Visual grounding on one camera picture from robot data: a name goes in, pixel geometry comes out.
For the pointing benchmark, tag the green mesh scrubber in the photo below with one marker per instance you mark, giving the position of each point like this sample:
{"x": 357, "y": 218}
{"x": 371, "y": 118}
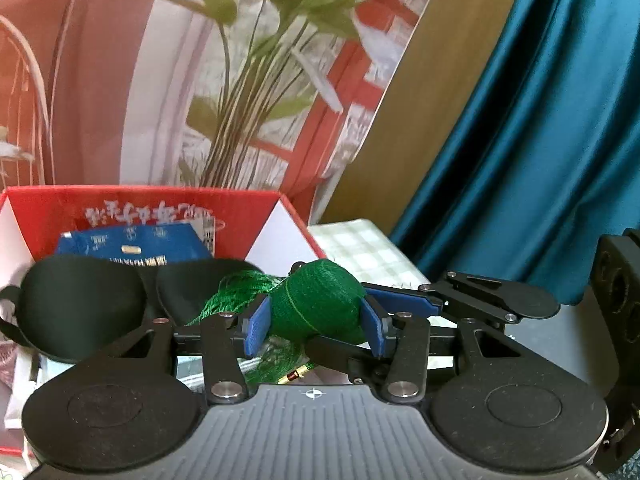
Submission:
{"x": 310, "y": 305}

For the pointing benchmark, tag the black eye mask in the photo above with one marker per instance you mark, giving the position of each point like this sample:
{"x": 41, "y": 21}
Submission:
{"x": 75, "y": 295}

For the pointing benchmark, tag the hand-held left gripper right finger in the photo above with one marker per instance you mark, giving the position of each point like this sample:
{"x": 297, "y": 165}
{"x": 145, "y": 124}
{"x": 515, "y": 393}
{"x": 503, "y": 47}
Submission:
{"x": 372, "y": 322}

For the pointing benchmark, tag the brown wooden panel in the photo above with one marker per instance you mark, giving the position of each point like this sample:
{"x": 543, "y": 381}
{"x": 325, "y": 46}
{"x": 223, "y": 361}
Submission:
{"x": 435, "y": 110}

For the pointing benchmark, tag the red strawberry print cardboard box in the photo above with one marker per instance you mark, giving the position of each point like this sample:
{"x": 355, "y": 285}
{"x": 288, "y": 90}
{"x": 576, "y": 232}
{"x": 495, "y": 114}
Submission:
{"x": 150, "y": 200}

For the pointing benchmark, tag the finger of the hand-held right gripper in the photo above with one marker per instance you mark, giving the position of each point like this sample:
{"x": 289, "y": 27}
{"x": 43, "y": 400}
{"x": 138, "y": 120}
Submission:
{"x": 400, "y": 297}
{"x": 330, "y": 352}

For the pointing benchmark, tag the teal curtain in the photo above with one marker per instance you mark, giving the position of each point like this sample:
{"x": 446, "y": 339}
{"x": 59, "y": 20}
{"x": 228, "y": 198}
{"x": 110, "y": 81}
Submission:
{"x": 550, "y": 135}

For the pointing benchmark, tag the checked bunny print tablecloth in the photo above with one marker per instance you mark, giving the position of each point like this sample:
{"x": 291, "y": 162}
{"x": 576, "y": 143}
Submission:
{"x": 360, "y": 245}

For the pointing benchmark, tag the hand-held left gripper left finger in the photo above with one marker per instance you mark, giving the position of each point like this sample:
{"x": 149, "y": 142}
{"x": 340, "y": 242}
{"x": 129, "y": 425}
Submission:
{"x": 257, "y": 325}

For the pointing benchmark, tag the printed room scene backdrop cloth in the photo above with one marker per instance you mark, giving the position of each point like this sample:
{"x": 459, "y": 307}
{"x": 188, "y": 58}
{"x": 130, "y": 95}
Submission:
{"x": 125, "y": 85}

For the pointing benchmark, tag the blue packet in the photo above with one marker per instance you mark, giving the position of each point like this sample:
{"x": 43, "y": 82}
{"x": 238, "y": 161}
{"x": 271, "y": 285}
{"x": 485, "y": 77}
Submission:
{"x": 150, "y": 242}

